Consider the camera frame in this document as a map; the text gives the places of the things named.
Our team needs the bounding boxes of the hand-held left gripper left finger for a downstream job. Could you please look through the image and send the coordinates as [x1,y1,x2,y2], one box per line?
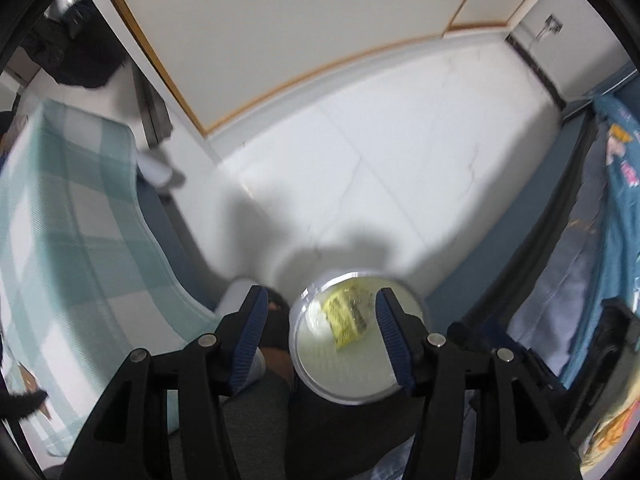
[60,285,271,480]

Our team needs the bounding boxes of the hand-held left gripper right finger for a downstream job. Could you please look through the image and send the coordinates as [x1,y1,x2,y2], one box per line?
[375,287,583,480]

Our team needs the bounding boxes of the yellow green snack wrapper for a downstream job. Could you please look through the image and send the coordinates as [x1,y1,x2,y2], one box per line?
[322,282,376,351]

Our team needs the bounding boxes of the white round trash bin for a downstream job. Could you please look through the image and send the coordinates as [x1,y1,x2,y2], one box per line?
[289,266,427,405]

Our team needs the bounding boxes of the grey bed sheet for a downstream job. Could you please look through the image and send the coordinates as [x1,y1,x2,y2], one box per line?
[507,220,601,373]

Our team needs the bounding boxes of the person's leg in grey trousers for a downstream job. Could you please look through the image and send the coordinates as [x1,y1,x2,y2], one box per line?
[220,350,416,480]

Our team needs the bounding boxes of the blue printed blanket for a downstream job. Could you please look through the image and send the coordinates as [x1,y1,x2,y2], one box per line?
[560,95,640,463]

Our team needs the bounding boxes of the green checkered tablecloth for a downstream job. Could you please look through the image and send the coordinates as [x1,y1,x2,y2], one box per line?
[0,99,221,456]

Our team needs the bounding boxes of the white wardrobe with wood trim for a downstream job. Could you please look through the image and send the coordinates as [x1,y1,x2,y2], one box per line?
[92,0,558,137]

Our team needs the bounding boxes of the dark bed frame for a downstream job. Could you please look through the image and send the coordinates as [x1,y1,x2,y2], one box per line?
[430,105,601,341]

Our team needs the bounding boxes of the wall socket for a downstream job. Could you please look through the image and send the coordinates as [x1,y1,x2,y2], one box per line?
[537,15,564,41]

